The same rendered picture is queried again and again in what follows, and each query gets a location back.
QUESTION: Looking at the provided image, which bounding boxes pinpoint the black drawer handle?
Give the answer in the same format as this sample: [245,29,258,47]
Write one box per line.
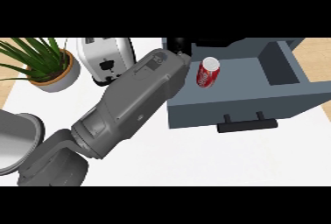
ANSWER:
[215,111,279,134]

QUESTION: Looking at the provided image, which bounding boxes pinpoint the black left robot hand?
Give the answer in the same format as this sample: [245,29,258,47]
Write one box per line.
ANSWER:
[165,37,193,58]

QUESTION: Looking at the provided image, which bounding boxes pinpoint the grey drawer front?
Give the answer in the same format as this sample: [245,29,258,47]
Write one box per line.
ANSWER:
[165,80,331,130]

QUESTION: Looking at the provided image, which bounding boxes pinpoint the green plant in white pot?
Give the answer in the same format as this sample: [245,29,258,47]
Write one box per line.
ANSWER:
[0,37,82,94]

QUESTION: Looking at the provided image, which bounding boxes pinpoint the silver metal pot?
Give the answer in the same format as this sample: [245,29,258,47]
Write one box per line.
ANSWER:
[0,108,47,176]

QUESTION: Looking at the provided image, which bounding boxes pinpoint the grey drawer cabinet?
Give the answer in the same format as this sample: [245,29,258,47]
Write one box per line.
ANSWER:
[161,37,331,107]

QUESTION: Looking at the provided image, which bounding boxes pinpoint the red soda can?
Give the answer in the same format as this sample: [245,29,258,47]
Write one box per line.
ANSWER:
[195,56,223,89]

